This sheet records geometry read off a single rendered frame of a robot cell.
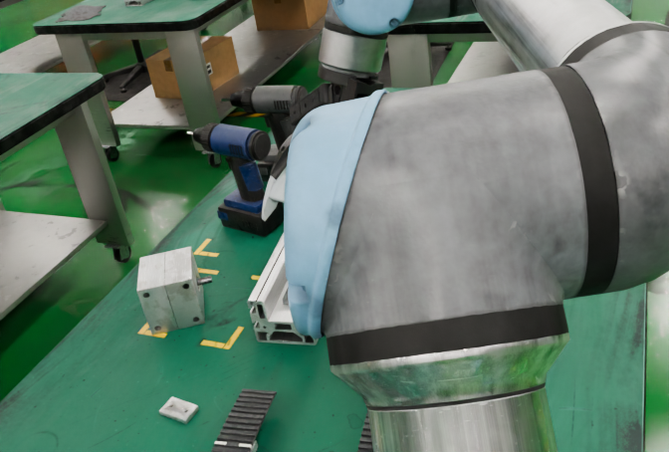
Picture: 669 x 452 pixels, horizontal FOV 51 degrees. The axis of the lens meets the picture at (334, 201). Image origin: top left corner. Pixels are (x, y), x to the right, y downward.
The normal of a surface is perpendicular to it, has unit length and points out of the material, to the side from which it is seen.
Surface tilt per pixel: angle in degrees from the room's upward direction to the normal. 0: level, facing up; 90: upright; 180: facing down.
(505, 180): 53
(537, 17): 46
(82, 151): 90
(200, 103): 90
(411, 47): 90
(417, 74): 90
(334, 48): 73
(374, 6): 81
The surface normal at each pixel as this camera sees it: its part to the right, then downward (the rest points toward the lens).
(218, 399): -0.14, -0.86
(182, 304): 0.19, 0.47
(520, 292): 0.43, -0.26
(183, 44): -0.36, 0.51
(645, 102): 0.09, -0.50
